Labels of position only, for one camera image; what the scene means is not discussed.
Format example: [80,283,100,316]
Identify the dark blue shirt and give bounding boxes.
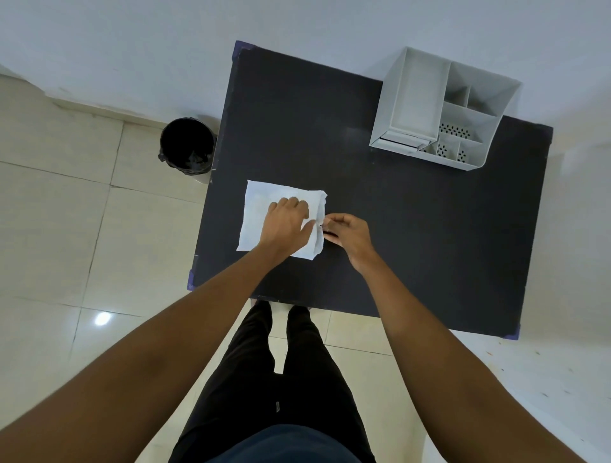
[206,424,363,463]

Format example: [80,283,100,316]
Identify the white paper towel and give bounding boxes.
[236,179,328,261]

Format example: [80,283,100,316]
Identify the black bin bag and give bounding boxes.
[158,117,215,176]

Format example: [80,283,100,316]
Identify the person's left forearm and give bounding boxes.
[0,245,288,463]

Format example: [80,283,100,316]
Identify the person's left hand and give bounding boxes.
[259,197,317,259]

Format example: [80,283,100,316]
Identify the black trousers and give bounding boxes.
[168,300,378,463]

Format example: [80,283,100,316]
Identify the person's right hand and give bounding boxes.
[321,213,379,273]

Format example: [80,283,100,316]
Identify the white plastic desk organizer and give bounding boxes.
[369,46,523,171]

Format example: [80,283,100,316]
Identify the person's right forearm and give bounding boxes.
[347,250,592,463]

